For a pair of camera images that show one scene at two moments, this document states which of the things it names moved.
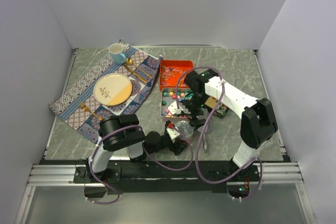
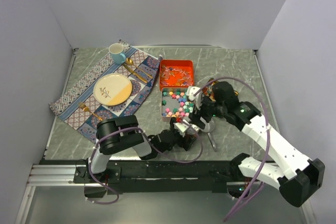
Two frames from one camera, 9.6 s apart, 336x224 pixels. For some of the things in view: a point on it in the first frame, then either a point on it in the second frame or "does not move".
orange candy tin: (172, 73) does not move
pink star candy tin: (172, 108) does not move
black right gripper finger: (196, 123) does not move
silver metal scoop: (205, 129) -> (211, 127)
